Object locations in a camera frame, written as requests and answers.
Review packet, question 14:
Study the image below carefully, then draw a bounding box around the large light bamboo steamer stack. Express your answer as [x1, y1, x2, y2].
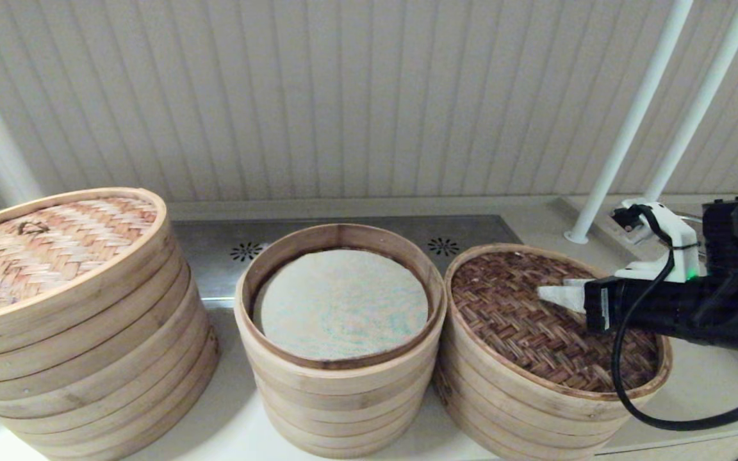
[0, 243, 220, 461]

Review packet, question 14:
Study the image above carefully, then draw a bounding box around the large light woven steamer lid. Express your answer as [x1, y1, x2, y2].
[0, 188, 174, 360]

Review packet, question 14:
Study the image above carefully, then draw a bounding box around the white cloth steamer liner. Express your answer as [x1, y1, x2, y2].
[254, 248, 429, 361]

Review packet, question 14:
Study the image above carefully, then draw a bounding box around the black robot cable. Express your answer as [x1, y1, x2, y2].
[611, 205, 738, 431]

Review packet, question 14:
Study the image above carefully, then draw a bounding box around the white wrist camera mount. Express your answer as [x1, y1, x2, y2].
[611, 200, 703, 282]

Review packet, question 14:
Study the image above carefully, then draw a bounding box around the dark woven bamboo steamer lid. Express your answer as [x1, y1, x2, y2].
[444, 243, 673, 420]

